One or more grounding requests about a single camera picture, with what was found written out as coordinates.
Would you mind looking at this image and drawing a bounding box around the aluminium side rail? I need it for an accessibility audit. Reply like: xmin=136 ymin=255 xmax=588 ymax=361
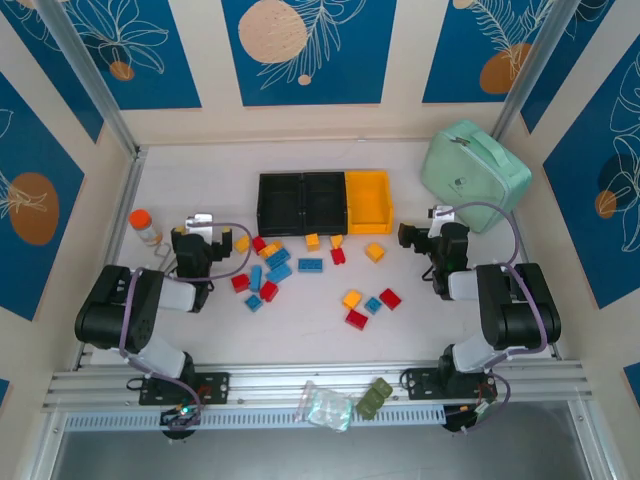
xmin=72 ymin=147 xmax=149 ymax=372

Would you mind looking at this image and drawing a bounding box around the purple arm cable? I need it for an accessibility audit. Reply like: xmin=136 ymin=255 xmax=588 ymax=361
xmin=433 ymin=201 xmax=549 ymax=434
xmin=118 ymin=221 xmax=253 ymax=432

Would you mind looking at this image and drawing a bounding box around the yellow plastic bin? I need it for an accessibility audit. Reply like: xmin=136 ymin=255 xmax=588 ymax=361
xmin=344 ymin=170 xmax=396 ymax=236

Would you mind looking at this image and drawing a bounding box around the mint green zip bag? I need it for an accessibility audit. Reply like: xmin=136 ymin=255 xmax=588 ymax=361
xmin=418 ymin=118 xmax=533 ymax=235

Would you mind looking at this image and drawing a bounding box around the orange capped bottle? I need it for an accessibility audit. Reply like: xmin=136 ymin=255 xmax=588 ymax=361
xmin=128 ymin=209 xmax=165 ymax=248

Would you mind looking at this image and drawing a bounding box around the olive green plastic piece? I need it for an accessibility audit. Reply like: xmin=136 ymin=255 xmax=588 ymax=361
xmin=355 ymin=378 xmax=394 ymax=418

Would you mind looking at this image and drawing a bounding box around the silver wire clip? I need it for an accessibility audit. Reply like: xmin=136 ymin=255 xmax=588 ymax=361
xmin=150 ymin=241 xmax=178 ymax=273

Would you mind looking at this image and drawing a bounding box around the white slotted cable duct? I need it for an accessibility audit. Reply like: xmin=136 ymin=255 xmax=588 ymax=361
xmin=63 ymin=403 xmax=447 ymax=432

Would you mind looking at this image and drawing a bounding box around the small circuit board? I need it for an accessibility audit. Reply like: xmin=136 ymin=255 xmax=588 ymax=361
xmin=444 ymin=397 xmax=504 ymax=437
xmin=158 ymin=403 xmax=202 ymax=441

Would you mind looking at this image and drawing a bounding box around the clear plastic zip bag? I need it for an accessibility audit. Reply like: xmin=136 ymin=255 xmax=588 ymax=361
xmin=294 ymin=380 xmax=354 ymax=433

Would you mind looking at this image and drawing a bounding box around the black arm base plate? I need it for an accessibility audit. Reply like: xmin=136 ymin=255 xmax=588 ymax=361
xmin=402 ymin=367 xmax=501 ymax=402
xmin=138 ymin=371 xmax=232 ymax=407

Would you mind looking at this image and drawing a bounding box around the aluminium frame rail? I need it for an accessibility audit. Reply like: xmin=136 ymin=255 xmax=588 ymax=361
xmin=42 ymin=358 xmax=596 ymax=412

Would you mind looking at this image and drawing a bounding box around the black plastic bin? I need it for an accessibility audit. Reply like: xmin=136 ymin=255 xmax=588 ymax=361
xmin=256 ymin=172 xmax=307 ymax=237
xmin=302 ymin=171 xmax=350 ymax=236

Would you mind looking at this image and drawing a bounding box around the aluminium frame post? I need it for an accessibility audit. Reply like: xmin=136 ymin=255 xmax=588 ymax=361
xmin=34 ymin=0 xmax=142 ymax=162
xmin=492 ymin=0 xmax=577 ymax=146

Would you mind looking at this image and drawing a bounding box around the blue floral wall panel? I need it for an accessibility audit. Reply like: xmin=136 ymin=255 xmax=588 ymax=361
xmin=62 ymin=0 xmax=203 ymax=111
xmin=542 ymin=47 xmax=640 ymax=311
xmin=0 ymin=0 xmax=105 ymax=145
xmin=519 ymin=0 xmax=640 ymax=135
xmin=221 ymin=0 xmax=399 ymax=107
xmin=422 ymin=0 xmax=557 ymax=105
xmin=0 ymin=71 xmax=86 ymax=322

